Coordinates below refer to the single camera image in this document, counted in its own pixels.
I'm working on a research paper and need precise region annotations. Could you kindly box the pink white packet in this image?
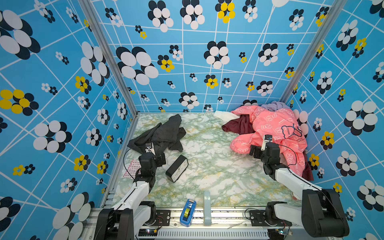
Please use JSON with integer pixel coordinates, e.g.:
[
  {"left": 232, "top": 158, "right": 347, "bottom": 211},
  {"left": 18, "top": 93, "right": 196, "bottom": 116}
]
[{"left": 123, "top": 159, "right": 141, "bottom": 180}]

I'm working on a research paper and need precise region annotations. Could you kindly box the pink printed cloth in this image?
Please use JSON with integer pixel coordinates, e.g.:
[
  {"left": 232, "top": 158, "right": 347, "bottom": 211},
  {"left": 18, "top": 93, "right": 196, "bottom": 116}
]
[{"left": 230, "top": 106, "right": 314, "bottom": 181}]

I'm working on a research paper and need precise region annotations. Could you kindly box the left circuit board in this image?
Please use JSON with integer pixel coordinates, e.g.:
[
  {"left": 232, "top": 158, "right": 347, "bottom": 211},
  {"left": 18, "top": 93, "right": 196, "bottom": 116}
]
[{"left": 139, "top": 229, "right": 158, "bottom": 237}]

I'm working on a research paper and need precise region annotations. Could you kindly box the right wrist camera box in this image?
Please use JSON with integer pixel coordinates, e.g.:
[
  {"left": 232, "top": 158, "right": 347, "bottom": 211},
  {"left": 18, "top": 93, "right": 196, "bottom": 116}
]
[{"left": 261, "top": 135, "right": 273, "bottom": 151}]

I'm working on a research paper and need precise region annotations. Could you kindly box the circuit board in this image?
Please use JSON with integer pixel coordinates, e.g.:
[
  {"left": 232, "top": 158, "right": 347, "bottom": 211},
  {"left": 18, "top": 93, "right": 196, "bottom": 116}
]
[
  {"left": 139, "top": 229, "right": 158, "bottom": 237},
  {"left": 268, "top": 229, "right": 286, "bottom": 240}
]

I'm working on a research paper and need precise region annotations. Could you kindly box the lavender cloth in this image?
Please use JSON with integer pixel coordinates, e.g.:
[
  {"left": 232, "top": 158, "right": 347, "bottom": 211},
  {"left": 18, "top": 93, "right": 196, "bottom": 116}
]
[{"left": 261, "top": 101, "right": 290, "bottom": 112}]

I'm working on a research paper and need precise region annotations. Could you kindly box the white cloth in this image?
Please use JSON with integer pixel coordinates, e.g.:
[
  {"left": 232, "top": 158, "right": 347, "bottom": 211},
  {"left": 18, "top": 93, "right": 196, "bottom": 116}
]
[{"left": 214, "top": 111, "right": 233, "bottom": 122}]

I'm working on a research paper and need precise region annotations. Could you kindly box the aluminium front rail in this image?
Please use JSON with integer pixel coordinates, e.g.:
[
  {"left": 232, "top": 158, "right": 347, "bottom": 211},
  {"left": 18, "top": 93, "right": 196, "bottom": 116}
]
[{"left": 79, "top": 206, "right": 343, "bottom": 240}]

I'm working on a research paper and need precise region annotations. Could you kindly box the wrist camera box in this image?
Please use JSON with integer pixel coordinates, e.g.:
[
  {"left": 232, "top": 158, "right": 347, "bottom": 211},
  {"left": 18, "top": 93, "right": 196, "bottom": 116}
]
[
  {"left": 145, "top": 143, "right": 156, "bottom": 155},
  {"left": 261, "top": 135, "right": 273, "bottom": 151}
]

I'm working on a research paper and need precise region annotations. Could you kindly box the maroon cloth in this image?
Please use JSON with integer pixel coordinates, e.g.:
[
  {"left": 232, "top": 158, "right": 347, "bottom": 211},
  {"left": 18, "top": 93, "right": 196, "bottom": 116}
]
[{"left": 222, "top": 115, "right": 255, "bottom": 135}]

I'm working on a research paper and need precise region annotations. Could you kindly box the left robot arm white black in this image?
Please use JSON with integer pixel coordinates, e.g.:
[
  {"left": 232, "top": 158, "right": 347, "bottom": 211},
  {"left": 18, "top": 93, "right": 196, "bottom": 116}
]
[{"left": 94, "top": 152, "right": 166, "bottom": 240}]

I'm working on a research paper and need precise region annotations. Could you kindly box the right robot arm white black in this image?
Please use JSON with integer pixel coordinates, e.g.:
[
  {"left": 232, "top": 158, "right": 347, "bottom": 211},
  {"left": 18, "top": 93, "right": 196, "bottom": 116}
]
[{"left": 250, "top": 142, "right": 350, "bottom": 238}]

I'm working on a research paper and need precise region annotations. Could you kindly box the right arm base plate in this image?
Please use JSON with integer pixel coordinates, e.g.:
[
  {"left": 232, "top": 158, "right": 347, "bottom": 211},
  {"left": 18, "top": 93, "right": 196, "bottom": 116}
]
[{"left": 245, "top": 209, "right": 292, "bottom": 228}]

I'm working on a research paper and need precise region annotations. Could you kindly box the blue tape dispenser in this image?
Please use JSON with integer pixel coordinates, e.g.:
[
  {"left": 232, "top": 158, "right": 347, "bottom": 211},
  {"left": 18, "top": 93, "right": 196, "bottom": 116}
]
[{"left": 180, "top": 199, "right": 197, "bottom": 227}]

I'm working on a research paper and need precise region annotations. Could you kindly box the right circuit board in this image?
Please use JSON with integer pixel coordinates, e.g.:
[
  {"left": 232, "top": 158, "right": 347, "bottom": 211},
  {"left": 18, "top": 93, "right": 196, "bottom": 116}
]
[{"left": 268, "top": 229, "right": 286, "bottom": 240}]

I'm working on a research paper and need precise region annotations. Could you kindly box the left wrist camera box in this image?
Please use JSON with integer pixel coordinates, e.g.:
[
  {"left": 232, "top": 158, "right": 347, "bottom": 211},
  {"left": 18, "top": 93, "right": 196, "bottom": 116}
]
[{"left": 145, "top": 143, "right": 156, "bottom": 155}]

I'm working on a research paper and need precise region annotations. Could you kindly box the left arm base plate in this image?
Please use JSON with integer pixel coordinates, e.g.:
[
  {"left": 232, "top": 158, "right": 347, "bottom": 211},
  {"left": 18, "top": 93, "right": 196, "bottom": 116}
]
[{"left": 145, "top": 210, "right": 171, "bottom": 227}]

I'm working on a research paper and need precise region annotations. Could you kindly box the dark grey cloth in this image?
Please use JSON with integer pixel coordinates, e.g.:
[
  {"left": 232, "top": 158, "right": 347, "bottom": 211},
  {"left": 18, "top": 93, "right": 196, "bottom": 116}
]
[{"left": 128, "top": 114, "right": 186, "bottom": 156}]

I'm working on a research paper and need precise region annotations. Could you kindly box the black white alarm clock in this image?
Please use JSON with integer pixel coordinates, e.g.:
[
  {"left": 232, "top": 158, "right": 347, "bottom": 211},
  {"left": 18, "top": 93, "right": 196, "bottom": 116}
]
[{"left": 166, "top": 155, "right": 189, "bottom": 183}]

